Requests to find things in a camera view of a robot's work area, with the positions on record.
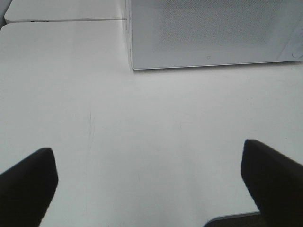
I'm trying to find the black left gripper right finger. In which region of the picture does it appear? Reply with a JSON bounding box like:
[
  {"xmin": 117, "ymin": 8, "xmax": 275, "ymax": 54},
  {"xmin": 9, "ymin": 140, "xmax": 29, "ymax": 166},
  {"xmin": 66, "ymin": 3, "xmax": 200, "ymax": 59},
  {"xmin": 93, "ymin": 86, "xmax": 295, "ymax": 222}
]
[{"xmin": 241, "ymin": 140, "xmax": 303, "ymax": 227}]

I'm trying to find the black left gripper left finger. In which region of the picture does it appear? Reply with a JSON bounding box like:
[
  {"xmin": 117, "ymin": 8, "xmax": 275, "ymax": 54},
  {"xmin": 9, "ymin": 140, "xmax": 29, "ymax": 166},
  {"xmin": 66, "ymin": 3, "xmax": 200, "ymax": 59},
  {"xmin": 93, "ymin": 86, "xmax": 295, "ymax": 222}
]
[{"xmin": 0, "ymin": 148, "xmax": 58, "ymax": 227}]

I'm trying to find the white microwave oven body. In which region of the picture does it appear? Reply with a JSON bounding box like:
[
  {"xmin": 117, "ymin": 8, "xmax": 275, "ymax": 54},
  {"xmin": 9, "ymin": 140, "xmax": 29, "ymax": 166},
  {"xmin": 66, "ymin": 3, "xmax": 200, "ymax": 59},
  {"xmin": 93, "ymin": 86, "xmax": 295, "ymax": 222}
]
[{"xmin": 122, "ymin": 0, "xmax": 133, "ymax": 69}]

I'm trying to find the white microwave door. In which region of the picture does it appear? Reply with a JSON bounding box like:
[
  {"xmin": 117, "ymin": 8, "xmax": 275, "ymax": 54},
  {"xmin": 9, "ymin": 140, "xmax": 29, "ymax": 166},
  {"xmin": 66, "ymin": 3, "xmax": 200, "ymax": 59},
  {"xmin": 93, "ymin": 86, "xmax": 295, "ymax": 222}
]
[{"xmin": 126, "ymin": 0, "xmax": 303, "ymax": 70}]

